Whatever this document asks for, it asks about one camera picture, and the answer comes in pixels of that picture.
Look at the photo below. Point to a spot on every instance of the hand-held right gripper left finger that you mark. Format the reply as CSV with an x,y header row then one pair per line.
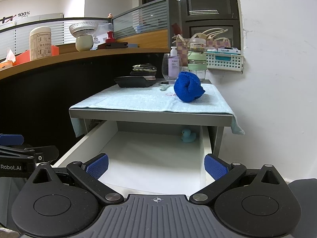
x,y
97,164

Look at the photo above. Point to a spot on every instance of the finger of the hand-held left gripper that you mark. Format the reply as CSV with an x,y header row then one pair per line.
x,y
11,139
42,153

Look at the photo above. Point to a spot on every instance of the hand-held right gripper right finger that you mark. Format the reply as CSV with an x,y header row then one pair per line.
x,y
215,166

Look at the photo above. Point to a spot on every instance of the white drawer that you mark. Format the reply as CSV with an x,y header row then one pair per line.
x,y
148,158

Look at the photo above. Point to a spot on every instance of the blue knitted cloth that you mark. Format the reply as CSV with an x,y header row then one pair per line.
x,y
188,86

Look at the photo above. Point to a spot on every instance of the black calculator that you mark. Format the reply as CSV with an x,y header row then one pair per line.
x,y
133,81

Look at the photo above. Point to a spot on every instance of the blue rubber duck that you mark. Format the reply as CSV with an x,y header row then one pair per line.
x,y
187,136

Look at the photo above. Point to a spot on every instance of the light blue towel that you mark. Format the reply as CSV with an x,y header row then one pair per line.
x,y
138,99

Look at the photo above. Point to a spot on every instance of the white tissue box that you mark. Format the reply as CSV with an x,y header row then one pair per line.
x,y
6,60

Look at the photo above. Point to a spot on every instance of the orange box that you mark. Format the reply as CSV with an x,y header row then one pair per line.
x,y
23,58

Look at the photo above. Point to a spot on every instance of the small round mirror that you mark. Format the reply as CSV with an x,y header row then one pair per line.
x,y
166,84

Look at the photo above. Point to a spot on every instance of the white printed canister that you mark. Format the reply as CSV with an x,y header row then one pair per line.
x,y
40,43

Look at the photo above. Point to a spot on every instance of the wooden desk shelf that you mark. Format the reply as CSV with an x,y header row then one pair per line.
x,y
74,58

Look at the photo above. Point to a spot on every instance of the white plastic basket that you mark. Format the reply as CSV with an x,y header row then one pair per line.
x,y
224,63

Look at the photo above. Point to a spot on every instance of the green lidded glass jar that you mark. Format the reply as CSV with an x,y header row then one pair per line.
x,y
197,64

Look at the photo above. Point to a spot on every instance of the purple lotion pump bottle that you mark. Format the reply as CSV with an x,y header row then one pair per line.
x,y
173,65

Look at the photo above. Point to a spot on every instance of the stemless clear glass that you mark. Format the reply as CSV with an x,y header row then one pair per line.
x,y
165,67

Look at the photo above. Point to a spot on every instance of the black flat box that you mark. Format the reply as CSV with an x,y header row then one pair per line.
x,y
112,45

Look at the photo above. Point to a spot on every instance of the clear jar with white lid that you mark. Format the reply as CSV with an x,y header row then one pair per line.
x,y
197,45

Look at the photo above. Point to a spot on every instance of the checkered tote bag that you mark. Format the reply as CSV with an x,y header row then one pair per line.
x,y
182,47

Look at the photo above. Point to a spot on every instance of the clear glass bowl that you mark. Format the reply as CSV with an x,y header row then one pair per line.
x,y
83,29

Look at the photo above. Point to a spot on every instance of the clear plastic bag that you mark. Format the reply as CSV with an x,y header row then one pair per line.
x,y
102,31

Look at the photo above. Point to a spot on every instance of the small yellow duck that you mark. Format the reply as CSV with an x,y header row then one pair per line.
x,y
110,15

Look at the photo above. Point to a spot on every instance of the striped glass partition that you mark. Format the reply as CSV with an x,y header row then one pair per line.
x,y
138,17

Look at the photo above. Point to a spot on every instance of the dark cabinet doors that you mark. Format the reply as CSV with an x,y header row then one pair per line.
x,y
210,2

